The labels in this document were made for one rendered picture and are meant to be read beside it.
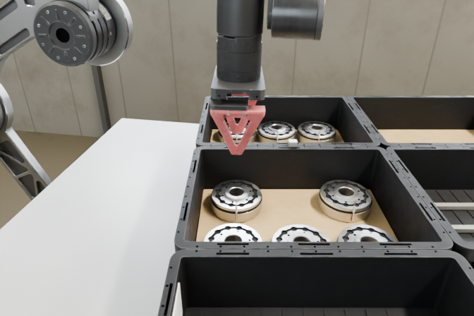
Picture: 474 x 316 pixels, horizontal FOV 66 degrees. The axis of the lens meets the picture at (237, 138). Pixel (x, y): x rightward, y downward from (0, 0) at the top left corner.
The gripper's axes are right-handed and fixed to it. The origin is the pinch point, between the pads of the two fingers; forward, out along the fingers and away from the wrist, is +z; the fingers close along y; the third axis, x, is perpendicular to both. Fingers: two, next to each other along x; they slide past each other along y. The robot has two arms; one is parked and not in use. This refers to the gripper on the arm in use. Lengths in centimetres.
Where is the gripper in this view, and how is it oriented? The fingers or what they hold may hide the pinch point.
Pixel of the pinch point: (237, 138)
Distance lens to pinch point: 51.9
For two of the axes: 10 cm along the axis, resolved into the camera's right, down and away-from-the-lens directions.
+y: 0.1, -4.6, 8.9
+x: -10.0, -0.3, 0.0
